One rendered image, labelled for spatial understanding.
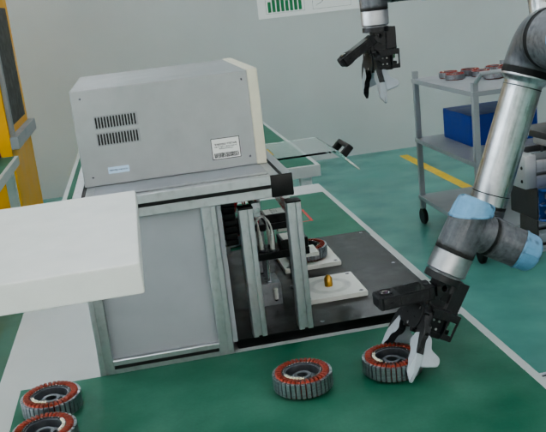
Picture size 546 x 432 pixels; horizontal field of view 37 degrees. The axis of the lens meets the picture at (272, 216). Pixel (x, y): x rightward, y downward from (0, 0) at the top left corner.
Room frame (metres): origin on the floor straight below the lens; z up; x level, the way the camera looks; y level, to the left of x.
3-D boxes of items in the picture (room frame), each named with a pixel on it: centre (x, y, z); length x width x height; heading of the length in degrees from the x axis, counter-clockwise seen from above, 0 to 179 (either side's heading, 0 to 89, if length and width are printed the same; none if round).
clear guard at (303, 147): (2.15, -0.06, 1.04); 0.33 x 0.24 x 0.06; 98
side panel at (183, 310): (1.57, 0.25, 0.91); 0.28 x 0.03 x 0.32; 98
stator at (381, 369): (1.41, -0.19, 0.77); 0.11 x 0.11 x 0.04
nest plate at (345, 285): (1.83, -0.11, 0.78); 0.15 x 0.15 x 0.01; 8
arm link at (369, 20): (2.26, -0.33, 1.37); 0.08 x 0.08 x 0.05
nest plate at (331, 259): (2.07, -0.08, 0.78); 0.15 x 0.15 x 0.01; 8
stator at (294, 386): (1.38, -0.02, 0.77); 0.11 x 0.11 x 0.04
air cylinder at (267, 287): (1.81, 0.03, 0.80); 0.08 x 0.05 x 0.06; 8
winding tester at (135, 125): (1.91, 0.22, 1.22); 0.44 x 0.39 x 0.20; 8
